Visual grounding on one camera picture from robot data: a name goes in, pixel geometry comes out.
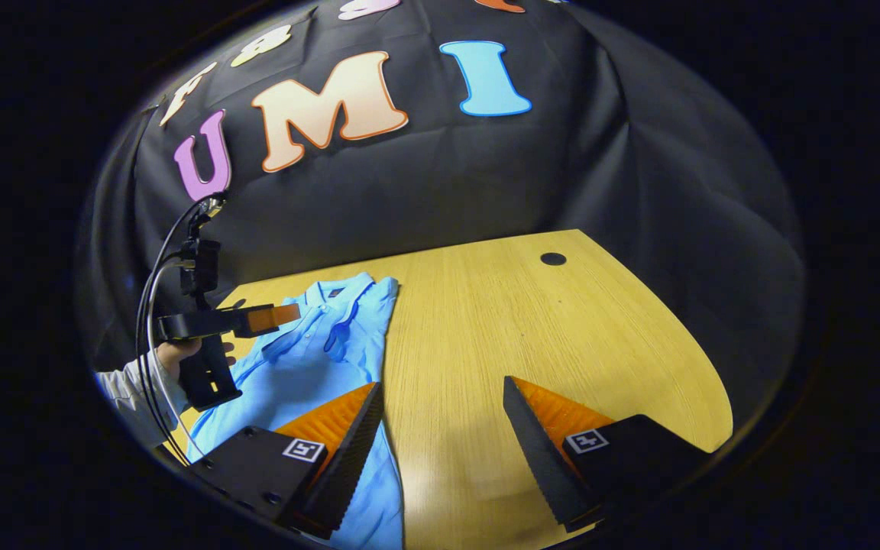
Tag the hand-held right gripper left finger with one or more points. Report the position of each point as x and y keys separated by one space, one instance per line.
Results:
x=348 y=458

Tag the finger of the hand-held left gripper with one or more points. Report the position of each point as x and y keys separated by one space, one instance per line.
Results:
x=272 y=317

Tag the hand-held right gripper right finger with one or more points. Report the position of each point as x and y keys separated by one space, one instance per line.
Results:
x=539 y=458

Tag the light blue T-shirt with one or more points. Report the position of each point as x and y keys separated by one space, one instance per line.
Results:
x=302 y=367

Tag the black backdrop cloth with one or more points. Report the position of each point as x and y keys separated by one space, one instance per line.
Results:
x=448 y=176

